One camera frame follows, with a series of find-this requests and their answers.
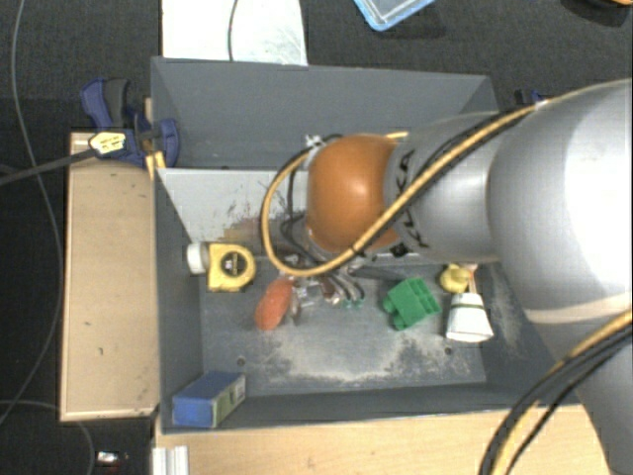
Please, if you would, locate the pale wood board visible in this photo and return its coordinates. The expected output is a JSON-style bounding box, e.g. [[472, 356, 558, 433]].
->
[[58, 131, 162, 423]]

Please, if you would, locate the green building block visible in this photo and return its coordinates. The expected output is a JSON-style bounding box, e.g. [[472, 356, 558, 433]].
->
[[380, 277, 443, 332]]

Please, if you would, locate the orange toy carrot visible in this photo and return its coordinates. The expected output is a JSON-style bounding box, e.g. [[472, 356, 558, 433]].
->
[[253, 278, 295, 332]]

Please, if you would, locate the white cylinder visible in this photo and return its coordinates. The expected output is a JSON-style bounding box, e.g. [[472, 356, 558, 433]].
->
[[186, 241, 212, 275]]

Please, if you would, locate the grey metal bin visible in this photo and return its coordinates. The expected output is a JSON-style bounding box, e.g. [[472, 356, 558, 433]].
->
[[149, 55, 585, 432]]

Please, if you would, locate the yellow toy duck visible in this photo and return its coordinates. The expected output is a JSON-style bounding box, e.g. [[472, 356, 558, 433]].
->
[[439, 262, 473, 294]]

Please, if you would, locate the blue box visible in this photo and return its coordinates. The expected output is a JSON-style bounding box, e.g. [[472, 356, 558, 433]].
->
[[171, 370, 247, 429]]

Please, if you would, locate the white cup with dark stripe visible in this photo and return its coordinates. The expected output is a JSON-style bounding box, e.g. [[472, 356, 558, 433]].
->
[[445, 292, 495, 343]]

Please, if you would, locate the yellow square block with hole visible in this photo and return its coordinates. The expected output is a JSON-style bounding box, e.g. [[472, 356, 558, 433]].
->
[[206, 242, 258, 293]]

